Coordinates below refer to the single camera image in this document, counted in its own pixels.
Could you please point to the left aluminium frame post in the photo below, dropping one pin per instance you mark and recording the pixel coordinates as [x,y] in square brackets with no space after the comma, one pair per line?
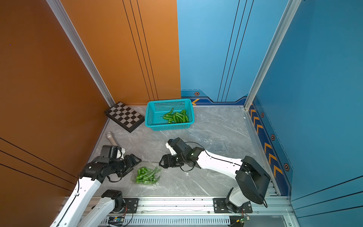
[72,34]

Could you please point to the left circuit board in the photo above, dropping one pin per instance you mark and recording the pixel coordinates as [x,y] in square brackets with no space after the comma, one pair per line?
[115,221]

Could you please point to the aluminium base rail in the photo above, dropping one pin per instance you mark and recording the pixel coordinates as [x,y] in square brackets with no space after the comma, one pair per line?
[193,211]

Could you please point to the right aluminium frame post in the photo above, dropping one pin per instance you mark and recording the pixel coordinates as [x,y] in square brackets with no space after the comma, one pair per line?
[282,28]

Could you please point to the green pepper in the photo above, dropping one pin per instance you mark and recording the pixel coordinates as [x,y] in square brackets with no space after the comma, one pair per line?
[185,118]
[169,115]
[177,118]

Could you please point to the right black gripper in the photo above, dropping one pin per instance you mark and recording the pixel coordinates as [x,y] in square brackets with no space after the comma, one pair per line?
[166,161]

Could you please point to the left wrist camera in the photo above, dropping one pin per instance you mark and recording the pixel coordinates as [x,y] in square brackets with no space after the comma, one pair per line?
[120,153]

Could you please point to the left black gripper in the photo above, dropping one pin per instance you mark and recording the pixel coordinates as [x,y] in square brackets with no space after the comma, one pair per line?
[130,164]

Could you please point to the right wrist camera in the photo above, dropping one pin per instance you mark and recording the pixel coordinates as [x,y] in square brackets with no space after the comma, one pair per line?
[172,151]

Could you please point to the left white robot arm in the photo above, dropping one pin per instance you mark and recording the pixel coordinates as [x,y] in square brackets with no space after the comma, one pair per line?
[87,185]

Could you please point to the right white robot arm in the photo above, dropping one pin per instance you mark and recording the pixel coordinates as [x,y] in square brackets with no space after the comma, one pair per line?
[252,179]

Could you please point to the black white checkerboard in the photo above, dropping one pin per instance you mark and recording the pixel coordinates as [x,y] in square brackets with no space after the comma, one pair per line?
[124,116]

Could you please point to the clear pepper container front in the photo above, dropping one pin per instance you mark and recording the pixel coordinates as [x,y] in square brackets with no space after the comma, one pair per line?
[146,175]

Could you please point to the right circuit board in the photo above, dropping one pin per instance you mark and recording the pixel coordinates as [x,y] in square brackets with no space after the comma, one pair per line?
[243,219]

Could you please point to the teal plastic basket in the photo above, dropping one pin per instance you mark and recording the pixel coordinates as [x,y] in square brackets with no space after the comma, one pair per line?
[156,110]

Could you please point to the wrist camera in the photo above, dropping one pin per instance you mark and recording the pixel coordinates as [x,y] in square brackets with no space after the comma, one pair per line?
[120,153]
[172,151]

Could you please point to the aluminium frame post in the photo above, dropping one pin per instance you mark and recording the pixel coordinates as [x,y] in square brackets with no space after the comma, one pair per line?
[72,34]
[282,28]

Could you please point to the circuit board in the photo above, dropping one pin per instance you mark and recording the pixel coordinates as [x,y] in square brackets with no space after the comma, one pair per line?
[115,221]
[243,219]

